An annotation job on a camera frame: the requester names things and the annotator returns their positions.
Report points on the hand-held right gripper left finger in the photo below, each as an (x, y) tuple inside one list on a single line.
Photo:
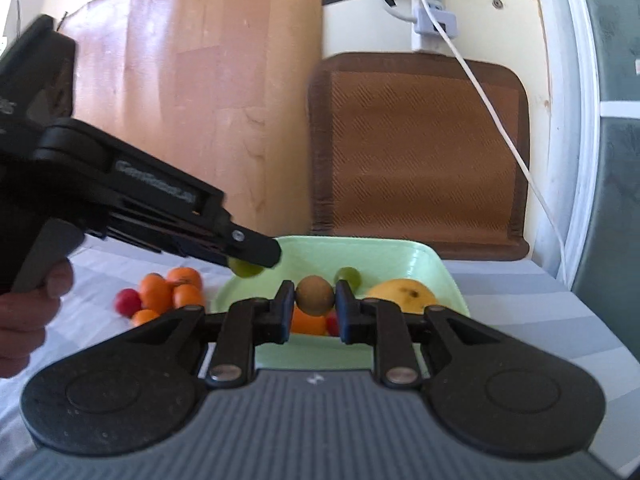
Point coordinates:
[(286, 310)]

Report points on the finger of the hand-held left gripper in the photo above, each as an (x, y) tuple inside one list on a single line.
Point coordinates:
[(255, 250)]

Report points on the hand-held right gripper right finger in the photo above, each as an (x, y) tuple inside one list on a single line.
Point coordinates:
[(343, 310)]

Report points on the green grape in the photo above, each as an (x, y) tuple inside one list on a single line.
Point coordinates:
[(245, 271)]

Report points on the brown round fruit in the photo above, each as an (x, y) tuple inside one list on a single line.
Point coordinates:
[(315, 296)]

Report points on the light green plastic basin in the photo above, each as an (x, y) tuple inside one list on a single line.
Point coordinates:
[(320, 255)]

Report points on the small red fruit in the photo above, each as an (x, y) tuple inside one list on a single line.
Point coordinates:
[(332, 325), (127, 301)]

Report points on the person's left hand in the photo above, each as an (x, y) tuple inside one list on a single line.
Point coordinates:
[(20, 325)]

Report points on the green lime in bowl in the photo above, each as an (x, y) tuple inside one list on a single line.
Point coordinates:
[(350, 276)]

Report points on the large yellow fruit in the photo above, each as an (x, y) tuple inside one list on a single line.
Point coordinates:
[(400, 295)]

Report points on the wooden board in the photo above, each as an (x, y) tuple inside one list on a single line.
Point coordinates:
[(175, 85)]

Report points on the brown woven mat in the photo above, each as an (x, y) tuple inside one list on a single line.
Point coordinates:
[(420, 160)]

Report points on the frosted glass door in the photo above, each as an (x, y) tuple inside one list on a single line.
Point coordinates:
[(617, 185)]

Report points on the white door frame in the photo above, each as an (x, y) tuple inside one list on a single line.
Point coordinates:
[(570, 110)]

